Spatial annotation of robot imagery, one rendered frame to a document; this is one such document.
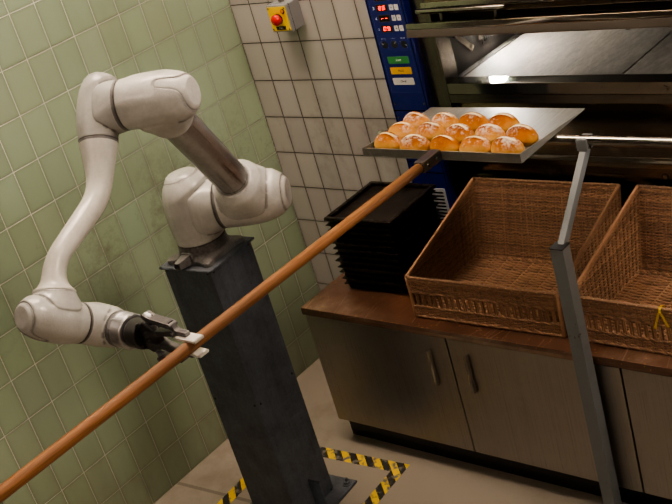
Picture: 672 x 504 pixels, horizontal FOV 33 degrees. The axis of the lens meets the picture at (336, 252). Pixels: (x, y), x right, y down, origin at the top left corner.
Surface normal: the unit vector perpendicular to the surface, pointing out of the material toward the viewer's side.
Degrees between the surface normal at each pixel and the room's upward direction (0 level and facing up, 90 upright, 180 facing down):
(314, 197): 90
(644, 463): 90
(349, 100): 90
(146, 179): 90
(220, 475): 0
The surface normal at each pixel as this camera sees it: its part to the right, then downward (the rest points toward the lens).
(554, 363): -0.61, 0.48
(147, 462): 0.75, 0.09
